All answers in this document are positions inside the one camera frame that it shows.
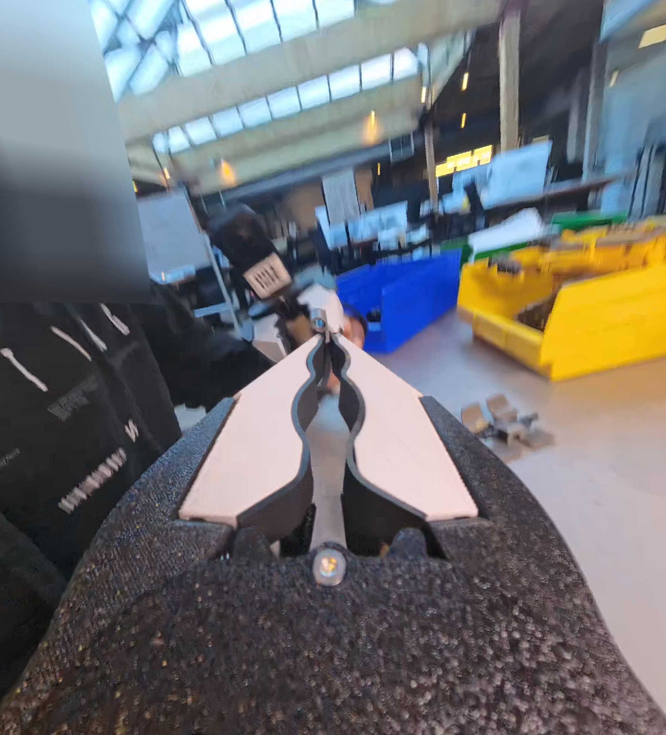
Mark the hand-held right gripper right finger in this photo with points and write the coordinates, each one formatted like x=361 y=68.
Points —
x=407 y=453

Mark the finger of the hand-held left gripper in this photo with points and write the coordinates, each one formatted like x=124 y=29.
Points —
x=321 y=298
x=268 y=349

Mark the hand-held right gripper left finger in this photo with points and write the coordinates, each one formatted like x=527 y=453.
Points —
x=252 y=453

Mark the black toy wheel assembly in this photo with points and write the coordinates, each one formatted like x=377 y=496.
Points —
x=319 y=320

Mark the grey desk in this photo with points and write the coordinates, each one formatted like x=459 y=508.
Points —
x=597 y=505

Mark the person's left hand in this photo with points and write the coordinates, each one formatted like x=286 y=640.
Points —
x=356 y=333

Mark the whiteboard on stand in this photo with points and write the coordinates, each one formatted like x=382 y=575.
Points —
x=172 y=235

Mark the blue plastic bin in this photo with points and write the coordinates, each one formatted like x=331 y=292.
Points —
x=407 y=298

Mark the grey toy panel assembly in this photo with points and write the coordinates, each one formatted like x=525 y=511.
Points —
x=505 y=428

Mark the white foam sheet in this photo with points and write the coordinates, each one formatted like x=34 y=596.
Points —
x=511 y=229

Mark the person's black printed hoodie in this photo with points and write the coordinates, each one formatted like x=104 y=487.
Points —
x=51 y=436

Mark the yellow plastic bin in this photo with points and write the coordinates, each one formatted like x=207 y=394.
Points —
x=614 y=321

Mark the green plastic bin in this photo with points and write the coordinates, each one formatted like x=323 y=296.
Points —
x=585 y=219

